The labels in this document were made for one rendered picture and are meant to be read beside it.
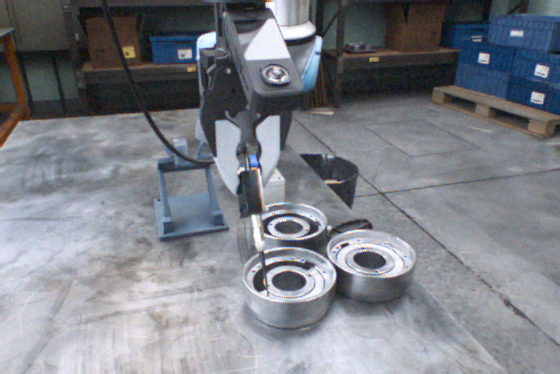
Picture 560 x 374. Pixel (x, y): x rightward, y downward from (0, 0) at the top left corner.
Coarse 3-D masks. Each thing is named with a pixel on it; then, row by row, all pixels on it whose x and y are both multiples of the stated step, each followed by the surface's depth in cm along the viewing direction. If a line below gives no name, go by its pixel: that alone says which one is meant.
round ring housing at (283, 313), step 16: (256, 256) 55; (272, 256) 57; (288, 256) 57; (304, 256) 57; (320, 256) 55; (272, 272) 54; (288, 272) 55; (304, 272) 54; (320, 272) 54; (272, 288) 51; (288, 288) 56; (304, 288) 51; (256, 304) 49; (272, 304) 48; (288, 304) 48; (304, 304) 48; (320, 304) 49; (272, 320) 50; (288, 320) 49; (304, 320) 49
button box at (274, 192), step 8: (240, 168) 79; (272, 176) 76; (280, 176) 76; (272, 184) 74; (280, 184) 75; (264, 192) 74; (272, 192) 75; (280, 192) 75; (272, 200) 75; (280, 200) 76
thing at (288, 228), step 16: (272, 208) 67; (288, 208) 68; (304, 208) 67; (272, 224) 64; (288, 224) 66; (304, 224) 64; (272, 240) 59; (288, 240) 59; (304, 240) 59; (320, 240) 61
